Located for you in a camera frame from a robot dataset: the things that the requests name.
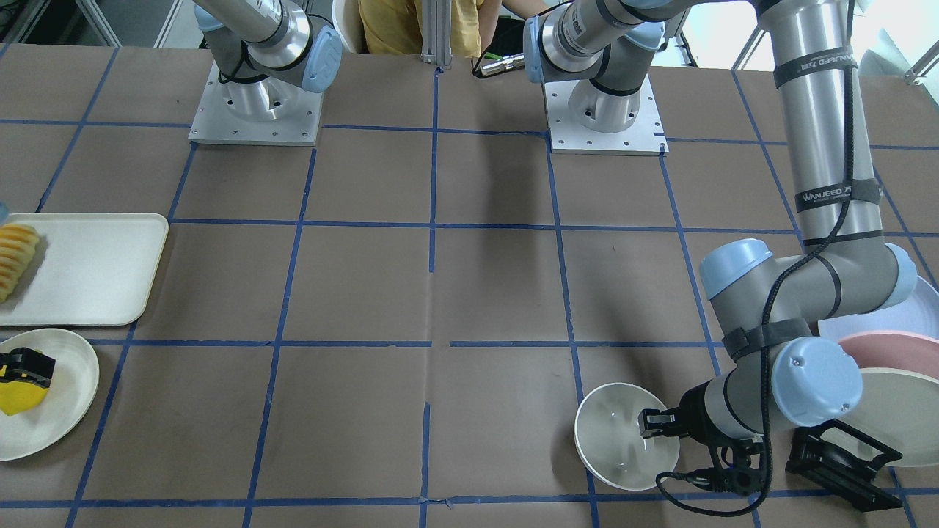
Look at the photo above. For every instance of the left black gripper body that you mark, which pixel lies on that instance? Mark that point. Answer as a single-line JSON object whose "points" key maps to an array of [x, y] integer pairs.
{"points": [[692, 418]]}

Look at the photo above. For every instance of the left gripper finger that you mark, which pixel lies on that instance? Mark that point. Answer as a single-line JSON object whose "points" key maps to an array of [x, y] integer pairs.
{"points": [[739, 478], [656, 423]]}

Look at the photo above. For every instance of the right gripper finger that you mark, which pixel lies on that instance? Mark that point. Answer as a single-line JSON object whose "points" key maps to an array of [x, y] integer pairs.
{"points": [[27, 365]]}

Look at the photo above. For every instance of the yellow lemon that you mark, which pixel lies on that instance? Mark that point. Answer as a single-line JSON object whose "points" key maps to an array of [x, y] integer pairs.
{"points": [[21, 390]]}

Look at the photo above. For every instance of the white ceramic bowl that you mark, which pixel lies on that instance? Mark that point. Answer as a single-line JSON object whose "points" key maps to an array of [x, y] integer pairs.
{"points": [[608, 439]]}

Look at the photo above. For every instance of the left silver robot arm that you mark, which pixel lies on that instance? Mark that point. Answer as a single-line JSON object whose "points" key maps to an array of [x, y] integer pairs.
{"points": [[784, 376]]}

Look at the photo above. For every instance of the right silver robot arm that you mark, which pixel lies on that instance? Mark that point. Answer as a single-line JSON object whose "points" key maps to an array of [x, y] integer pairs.
{"points": [[183, 171]]}

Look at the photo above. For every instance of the cream round plate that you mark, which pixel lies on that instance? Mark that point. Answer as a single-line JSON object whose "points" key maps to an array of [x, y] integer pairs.
{"points": [[72, 391]]}

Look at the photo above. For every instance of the black plate rack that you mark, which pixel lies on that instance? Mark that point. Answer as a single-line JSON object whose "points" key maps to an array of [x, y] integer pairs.
{"points": [[839, 471]]}

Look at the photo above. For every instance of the white rectangular tray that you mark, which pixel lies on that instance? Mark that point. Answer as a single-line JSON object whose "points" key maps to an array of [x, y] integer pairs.
{"points": [[91, 269]]}

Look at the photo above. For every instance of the sliced yellow fruit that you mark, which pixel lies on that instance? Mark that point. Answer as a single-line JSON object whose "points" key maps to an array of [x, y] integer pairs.
{"points": [[18, 247]]}

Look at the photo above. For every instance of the cream plate in rack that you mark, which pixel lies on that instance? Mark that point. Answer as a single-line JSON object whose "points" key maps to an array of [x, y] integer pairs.
{"points": [[900, 409]]}

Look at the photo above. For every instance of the pink plate in rack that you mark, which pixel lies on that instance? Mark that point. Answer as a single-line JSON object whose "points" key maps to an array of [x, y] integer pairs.
{"points": [[892, 349]]}

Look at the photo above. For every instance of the light blue plate in rack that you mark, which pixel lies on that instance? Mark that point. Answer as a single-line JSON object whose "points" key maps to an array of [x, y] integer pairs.
{"points": [[918, 314]]}

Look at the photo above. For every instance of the white chair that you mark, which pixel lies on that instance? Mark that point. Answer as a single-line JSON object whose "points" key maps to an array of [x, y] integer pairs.
{"points": [[348, 21]]}

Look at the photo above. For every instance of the person in yellow shirt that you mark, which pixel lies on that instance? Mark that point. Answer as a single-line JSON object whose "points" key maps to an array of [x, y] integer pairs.
{"points": [[395, 28]]}

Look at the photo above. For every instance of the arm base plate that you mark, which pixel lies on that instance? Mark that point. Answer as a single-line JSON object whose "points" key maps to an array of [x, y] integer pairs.
{"points": [[266, 113], [585, 120]]}

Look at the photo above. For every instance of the aluminium frame post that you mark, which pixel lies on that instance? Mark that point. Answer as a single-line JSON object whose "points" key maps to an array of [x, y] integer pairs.
{"points": [[436, 33]]}

